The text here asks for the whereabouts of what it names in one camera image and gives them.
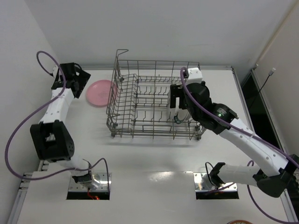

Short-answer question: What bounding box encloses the metal base plate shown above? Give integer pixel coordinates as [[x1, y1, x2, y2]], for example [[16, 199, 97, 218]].
[[68, 172, 112, 193], [193, 172, 237, 193]]

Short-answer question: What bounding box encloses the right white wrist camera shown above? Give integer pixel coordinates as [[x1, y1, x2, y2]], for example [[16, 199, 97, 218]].
[[186, 67, 203, 85]]

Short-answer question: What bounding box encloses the pink plate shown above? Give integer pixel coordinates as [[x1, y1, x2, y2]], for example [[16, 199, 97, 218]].
[[85, 79, 115, 107]]

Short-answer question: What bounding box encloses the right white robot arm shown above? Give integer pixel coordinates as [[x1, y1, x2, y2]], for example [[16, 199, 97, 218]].
[[168, 82, 297, 198]]

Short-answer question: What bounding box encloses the orange ring object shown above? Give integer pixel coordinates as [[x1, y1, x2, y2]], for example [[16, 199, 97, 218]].
[[227, 219, 252, 224]]

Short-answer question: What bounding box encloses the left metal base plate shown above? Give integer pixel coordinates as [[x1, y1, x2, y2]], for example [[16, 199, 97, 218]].
[[68, 172, 112, 193]]

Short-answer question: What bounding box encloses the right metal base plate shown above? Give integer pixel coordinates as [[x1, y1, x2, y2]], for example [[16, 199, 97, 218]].
[[193, 172, 237, 193]]

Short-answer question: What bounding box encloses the aluminium frame rail right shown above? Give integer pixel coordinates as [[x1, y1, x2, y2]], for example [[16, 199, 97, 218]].
[[242, 69, 299, 223]]

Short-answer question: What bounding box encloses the white plate blue patterned rim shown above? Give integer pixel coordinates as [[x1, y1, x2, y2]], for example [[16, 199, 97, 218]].
[[173, 111, 185, 124]]

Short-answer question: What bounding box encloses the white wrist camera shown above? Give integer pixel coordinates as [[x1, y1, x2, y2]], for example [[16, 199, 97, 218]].
[[186, 67, 203, 85], [52, 65, 60, 79]]

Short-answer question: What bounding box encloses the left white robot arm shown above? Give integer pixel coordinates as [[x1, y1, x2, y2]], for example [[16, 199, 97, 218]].
[[30, 63, 93, 188]]

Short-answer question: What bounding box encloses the grey wire dish rack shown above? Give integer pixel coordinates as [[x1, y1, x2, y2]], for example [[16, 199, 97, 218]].
[[106, 49, 205, 140]]

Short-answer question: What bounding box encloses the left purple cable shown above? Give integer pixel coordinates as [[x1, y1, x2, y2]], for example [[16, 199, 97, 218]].
[[4, 50, 110, 192]]

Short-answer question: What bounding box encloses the plain white plate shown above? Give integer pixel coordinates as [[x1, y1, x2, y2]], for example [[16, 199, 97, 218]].
[[182, 110, 191, 122]]

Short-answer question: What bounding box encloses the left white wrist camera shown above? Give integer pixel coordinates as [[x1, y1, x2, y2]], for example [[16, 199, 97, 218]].
[[52, 65, 60, 79]]

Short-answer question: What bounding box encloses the black hanging usb cable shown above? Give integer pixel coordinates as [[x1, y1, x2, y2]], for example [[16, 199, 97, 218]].
[[258, 68, 276, 91]]

